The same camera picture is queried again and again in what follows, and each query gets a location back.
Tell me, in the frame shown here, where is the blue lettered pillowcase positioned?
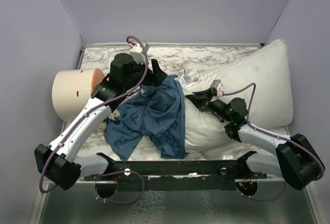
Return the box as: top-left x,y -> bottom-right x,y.
104,75 -> 187,162

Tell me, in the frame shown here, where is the white pillow with red logo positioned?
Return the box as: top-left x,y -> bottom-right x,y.
183,39 -> 293,153

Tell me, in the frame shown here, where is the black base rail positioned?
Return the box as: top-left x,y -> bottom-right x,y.
84,156 -> 267,192

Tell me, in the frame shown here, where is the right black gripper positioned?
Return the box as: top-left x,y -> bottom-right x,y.
186,88 -> 233,123

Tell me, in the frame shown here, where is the cream cylinder with orange lid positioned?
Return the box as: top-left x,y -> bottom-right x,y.
52,68 -> 105,122

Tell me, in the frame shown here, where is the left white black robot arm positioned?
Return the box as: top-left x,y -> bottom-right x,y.
34,53 -> 167,190

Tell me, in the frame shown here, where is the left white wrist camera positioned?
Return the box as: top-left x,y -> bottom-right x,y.
128,41 -> 145,64

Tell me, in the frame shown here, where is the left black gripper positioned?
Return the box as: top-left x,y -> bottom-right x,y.
124,56 -> 168,91

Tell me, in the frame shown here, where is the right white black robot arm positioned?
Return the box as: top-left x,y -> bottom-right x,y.
186,90 -> 325,190

